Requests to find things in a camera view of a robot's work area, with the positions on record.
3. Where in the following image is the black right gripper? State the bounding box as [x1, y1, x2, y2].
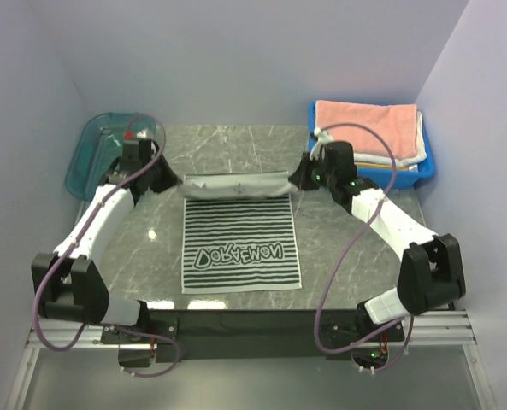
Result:
[292, 153, 339, 193]

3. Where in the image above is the white terry towel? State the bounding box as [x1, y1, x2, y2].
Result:
[369, 106, 427, 170]

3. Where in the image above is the pink terry towel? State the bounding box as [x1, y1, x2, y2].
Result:
[315, 100, 418, 164]

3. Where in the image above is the green white striped towel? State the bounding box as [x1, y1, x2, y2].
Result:
[178, 171, 302, 295]

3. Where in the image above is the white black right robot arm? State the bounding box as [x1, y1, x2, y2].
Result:
[289, 142, 466, 341]

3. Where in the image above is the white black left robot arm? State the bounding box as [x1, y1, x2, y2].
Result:
[31, 138, 180, 343]

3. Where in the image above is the yellow white striped towel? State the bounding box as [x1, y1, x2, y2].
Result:
[355, 161, 410, 171]

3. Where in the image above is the teal plastic laundry basket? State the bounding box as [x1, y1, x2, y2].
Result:
[65, 112, 165, 202]

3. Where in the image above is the blue plastic bin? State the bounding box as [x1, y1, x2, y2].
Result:
[308, 100, 435, 190]

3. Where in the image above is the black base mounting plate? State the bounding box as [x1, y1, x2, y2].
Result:
[101, 309, 404, 367]

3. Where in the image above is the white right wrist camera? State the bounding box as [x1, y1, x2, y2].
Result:
[310, 127, 333, 161]

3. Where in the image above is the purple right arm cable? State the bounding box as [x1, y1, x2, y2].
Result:
[313, 122, 415, 372]

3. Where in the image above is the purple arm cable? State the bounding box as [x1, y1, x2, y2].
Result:
[313, 122, 415, 372]
[30, 112, 184, 378]

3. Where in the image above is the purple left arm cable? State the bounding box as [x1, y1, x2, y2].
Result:
[30, 112, 184, 378]

